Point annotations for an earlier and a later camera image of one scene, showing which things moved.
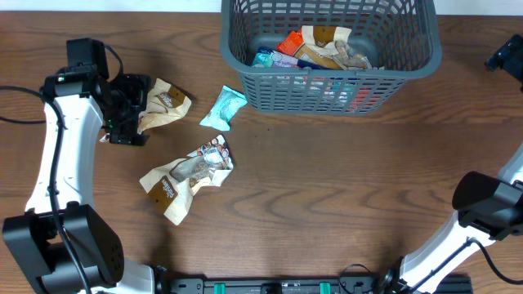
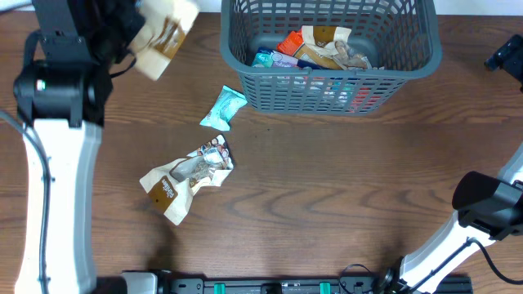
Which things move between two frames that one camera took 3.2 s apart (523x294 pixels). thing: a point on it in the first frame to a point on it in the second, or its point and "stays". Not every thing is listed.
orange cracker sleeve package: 291,43 stays
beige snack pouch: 165,100 to 164,25
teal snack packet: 230,101 stays
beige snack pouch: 171,186 stays
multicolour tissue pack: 266,57 stays
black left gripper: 139,85 to 123,14
